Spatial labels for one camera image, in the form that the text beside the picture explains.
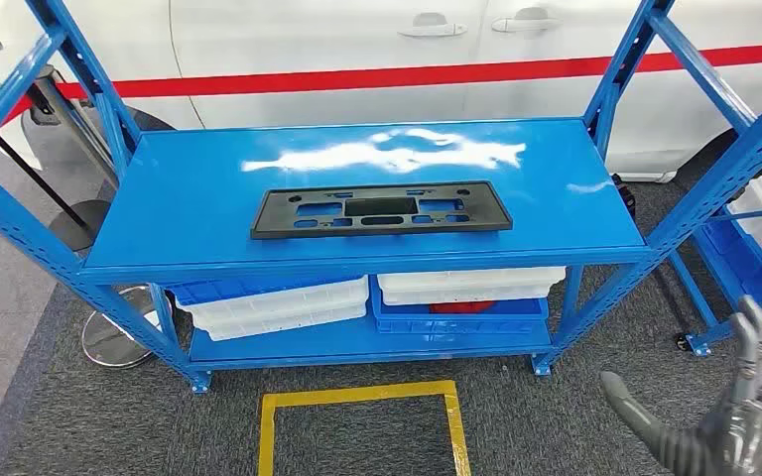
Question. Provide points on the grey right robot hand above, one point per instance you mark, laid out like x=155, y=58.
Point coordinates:
x=742, y=427

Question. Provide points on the black plastic plate bracket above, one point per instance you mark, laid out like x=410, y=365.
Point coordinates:
x=269, y=210

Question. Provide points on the blue wheeled shelf cart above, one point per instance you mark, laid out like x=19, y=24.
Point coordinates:
x=696, y=309

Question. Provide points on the blue metal shelf rack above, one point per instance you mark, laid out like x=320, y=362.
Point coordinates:
x=190, y=217

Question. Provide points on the blue plastic bin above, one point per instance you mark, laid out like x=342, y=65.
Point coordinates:
x=223, y=289
x=742, y=269
x=460, y=323

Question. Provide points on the red item in bin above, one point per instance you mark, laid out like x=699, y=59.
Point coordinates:
x=460, y=307

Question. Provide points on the red barrier belt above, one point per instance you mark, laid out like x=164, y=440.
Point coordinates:
x=355, y=79

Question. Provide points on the white car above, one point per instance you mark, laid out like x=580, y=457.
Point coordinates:
x=322, y=39

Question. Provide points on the chrome stanchion post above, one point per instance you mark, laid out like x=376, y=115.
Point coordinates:
x=115, y=335

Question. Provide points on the black stanchion post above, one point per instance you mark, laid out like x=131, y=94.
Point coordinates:
x=82, y=226

